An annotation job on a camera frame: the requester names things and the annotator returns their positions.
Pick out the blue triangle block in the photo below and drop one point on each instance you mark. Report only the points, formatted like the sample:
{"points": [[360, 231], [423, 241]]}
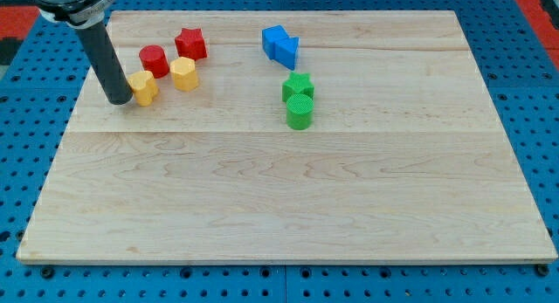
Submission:
{"points": [[286, 52]]}

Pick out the blue cube block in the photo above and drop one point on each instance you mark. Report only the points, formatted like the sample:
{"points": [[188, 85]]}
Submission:
{"points": [[270, 36]]}

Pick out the light wooden board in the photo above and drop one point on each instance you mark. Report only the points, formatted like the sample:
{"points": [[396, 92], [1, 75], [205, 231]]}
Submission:
{"points": [[405, 163]]}

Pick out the yellow heart block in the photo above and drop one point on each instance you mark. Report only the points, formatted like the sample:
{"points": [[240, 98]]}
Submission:
{"points": [[144, 87]]}

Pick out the green star block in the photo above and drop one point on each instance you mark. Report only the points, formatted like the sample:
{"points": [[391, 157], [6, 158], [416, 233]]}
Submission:
{"points": [[297, 83]]}

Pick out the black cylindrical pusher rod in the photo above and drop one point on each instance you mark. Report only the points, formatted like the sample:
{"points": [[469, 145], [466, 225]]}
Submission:
{"points": [[104, 61]]}

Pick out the red star block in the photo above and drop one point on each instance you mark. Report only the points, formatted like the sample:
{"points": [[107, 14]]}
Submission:
{"points": [[190, 44]]}

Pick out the yellow hexagon block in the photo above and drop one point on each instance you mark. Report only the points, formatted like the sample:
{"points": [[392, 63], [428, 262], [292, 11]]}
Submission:
{"points": [[184, 74]]}

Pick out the green cylinder block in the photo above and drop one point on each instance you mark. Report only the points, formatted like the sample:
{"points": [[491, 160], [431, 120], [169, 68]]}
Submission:
{"points": [[299, 111]]}

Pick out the red cylinder block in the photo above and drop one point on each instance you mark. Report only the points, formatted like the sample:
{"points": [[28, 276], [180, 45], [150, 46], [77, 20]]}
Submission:
{"points": [[153, 59]]}

